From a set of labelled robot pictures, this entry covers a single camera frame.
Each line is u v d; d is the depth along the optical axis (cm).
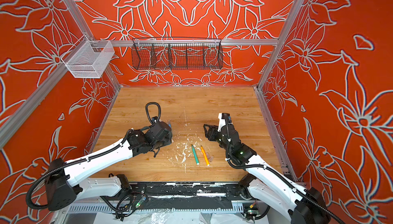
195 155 85
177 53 99
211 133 67
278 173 47
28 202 38
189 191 74
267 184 47
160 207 70
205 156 83
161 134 58
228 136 55
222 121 69
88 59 92
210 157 83
